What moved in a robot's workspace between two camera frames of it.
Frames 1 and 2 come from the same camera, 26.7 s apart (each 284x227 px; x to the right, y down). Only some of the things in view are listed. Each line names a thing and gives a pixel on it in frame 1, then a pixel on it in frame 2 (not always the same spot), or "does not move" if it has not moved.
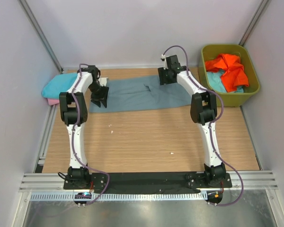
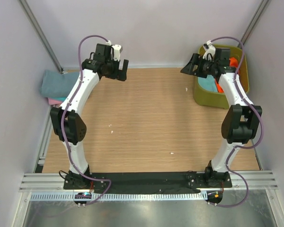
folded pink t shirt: [53, 101] does not move
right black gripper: [162, 79] → [189, 68]
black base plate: [149, 180] does not move
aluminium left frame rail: [52, 112] does not move
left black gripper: [96, 100] → [120, 75]
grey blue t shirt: [142, 92] → [55, 85]
